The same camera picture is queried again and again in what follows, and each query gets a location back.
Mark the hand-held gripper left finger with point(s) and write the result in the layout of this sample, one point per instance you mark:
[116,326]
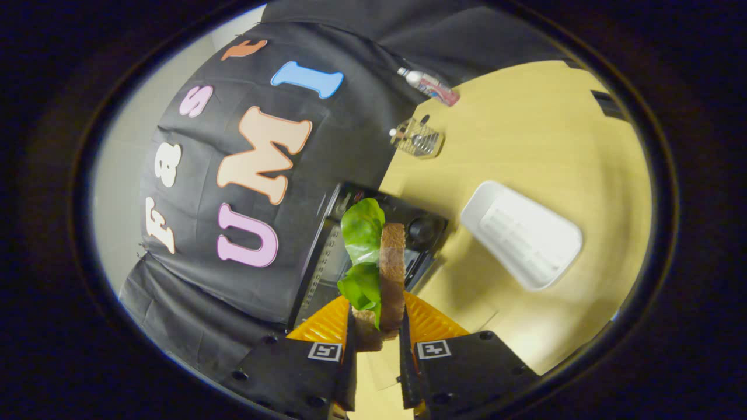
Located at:
[351,385]

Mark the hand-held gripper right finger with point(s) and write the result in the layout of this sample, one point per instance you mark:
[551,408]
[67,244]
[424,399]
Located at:
[407,379]

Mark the white bread lettuce sandwich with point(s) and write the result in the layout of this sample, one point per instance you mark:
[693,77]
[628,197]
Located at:
[392,268]

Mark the black toaster oven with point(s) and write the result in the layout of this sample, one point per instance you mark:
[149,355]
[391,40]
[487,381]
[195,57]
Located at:
[327,262]

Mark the white rectangular tray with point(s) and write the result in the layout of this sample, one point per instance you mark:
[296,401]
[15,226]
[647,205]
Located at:
[519,233]

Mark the clear glass jar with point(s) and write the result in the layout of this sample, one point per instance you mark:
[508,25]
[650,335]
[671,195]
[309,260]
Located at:
[420,141]

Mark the black backdrop cloth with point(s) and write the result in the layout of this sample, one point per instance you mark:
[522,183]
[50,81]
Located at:
[350,140]

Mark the small bottle with pink label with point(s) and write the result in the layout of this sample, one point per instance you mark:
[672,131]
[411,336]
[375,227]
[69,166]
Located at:
[432,87]

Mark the short black bar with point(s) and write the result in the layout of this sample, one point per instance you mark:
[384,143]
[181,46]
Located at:
[608,105]

